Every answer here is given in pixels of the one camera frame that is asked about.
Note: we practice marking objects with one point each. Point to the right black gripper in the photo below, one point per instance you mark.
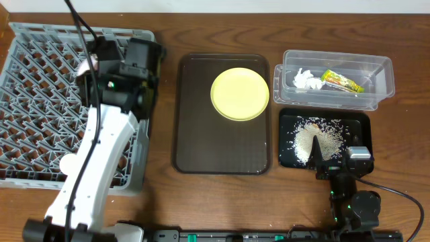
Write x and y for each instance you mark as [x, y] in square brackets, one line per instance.
[331, 171]

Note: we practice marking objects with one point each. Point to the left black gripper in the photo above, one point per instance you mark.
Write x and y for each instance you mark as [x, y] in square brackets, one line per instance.
[108, 49]

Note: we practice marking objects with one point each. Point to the green orange snack wrapper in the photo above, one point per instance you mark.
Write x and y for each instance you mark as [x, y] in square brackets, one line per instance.
[338, 81]

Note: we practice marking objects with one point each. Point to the yellow plate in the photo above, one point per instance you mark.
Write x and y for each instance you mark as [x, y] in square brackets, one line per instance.
[239, 94]

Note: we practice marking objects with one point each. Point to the pink bowl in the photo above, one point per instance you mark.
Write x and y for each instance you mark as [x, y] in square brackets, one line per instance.
[84, 66]

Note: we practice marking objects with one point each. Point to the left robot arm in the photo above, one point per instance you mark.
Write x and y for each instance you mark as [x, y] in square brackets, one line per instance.
[120, 90]

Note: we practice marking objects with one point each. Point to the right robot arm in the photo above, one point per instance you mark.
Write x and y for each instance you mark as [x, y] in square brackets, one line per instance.
[355, 212]

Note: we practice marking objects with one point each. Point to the clear plastic waste bin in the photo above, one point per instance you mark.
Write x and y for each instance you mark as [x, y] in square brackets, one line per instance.
[373, 73]

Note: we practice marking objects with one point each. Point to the black tray bin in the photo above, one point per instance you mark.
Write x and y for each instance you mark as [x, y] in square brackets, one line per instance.
[335, 131]

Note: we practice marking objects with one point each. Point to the crumpled white tissue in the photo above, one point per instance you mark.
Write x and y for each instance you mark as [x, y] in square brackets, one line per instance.
[306, 80]

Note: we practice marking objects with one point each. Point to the dark brown serving tray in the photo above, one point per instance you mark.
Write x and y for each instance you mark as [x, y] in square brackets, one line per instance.
[205, 142]

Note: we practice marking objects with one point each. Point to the grey plastic dish rack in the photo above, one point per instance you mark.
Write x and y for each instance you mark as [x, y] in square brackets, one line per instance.
[42, 115]

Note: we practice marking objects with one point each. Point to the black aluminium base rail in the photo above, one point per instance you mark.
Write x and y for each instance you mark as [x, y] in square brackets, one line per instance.
[255, 236]

